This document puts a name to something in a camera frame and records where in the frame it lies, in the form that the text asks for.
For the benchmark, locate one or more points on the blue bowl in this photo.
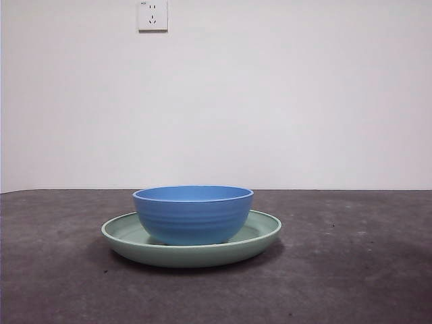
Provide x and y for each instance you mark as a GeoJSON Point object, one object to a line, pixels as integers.
{"type": "Point", "coordinates": [192, 219]}

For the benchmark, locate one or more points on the pale green plate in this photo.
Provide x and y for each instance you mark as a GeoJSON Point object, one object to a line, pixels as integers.
{"type": "Point", "coordinates": [189, 256]}

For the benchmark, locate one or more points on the white wall socket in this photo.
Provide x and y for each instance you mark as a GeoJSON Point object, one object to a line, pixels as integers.
{"type": "Point", "coordinates": [152, 17]}

